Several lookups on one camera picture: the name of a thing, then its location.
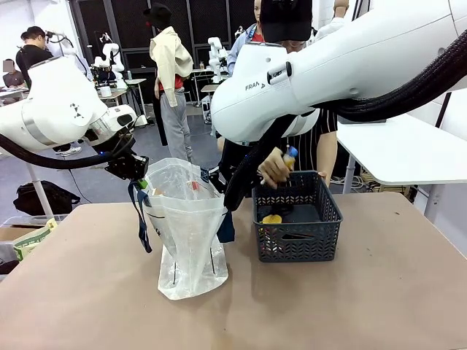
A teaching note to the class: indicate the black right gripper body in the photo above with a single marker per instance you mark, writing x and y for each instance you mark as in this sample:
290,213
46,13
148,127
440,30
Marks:
218,180

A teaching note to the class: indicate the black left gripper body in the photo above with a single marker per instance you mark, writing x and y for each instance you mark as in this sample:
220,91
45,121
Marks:
126,166

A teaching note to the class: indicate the small bottle with blue cap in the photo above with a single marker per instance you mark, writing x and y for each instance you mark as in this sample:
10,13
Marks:
291,155

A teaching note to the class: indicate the dark grey plastic basket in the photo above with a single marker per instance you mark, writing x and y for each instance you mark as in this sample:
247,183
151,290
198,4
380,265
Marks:
299,248

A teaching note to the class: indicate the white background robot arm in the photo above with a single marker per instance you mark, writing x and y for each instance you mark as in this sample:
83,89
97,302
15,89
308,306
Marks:
111,58
217,58
71,47

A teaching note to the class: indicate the person's left forearm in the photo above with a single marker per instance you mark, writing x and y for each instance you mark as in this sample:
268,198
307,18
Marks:
327,153

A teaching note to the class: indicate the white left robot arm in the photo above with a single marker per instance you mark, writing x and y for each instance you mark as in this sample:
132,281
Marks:
54,109

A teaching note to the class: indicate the black bag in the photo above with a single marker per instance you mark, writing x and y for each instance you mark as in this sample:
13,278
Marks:
44,198

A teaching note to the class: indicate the person's right hand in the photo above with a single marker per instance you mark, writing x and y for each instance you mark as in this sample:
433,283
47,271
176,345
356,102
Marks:
273,169

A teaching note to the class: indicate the person's left hand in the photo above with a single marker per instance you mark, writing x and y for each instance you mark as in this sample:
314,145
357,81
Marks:
324,176

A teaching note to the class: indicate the brown cardboard box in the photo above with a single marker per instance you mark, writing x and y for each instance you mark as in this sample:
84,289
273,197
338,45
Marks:
158,191

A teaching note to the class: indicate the small yellow item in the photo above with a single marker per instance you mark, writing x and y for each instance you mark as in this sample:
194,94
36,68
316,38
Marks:
271,219

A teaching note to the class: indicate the white bucket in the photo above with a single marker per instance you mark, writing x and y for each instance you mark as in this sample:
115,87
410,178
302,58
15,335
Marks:
105,91

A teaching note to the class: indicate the small white desk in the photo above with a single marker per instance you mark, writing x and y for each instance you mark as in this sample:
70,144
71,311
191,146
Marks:
136,82

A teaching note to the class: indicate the mannequin in cream jacket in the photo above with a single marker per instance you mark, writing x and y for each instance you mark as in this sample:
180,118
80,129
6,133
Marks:
169,62

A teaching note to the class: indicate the green printed sack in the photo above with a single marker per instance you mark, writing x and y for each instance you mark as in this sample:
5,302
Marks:
34,238

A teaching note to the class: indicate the person in striped shirt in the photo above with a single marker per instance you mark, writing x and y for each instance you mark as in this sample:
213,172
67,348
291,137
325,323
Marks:
324,124

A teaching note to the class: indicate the mannequin in blue shirt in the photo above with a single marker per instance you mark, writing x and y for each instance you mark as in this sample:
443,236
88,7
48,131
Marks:
241,47

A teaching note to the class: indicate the seated person brown shirt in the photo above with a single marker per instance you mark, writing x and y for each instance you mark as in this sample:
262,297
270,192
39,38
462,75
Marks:
14,78

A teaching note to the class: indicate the person in black shirt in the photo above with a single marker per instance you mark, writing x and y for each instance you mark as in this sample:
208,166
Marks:
33,54

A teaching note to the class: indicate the black mannequin hat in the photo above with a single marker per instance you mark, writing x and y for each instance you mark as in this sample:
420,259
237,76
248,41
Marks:
157,12

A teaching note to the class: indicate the black baseball cap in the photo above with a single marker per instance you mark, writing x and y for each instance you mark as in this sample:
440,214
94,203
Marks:
286,20

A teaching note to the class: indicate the figure in white shirt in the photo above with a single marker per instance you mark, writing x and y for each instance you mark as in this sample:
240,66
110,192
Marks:
328,29

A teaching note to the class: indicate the black tripod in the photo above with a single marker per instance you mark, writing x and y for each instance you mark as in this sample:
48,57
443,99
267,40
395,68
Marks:
442,109

